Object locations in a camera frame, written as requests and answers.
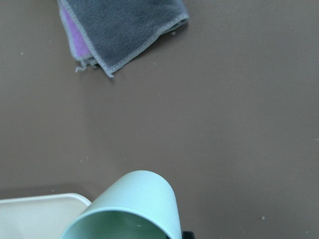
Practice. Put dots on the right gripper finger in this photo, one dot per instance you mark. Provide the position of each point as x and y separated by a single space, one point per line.
187 235

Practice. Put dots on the green cup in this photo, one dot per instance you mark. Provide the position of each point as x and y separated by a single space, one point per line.
140 205

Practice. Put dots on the cream rabbit tray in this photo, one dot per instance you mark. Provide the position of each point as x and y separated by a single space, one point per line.
40 217

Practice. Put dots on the purple cloth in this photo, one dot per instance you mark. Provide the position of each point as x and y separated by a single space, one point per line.
77 45

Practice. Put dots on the grey cloth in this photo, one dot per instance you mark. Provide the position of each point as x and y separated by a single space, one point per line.
117 31

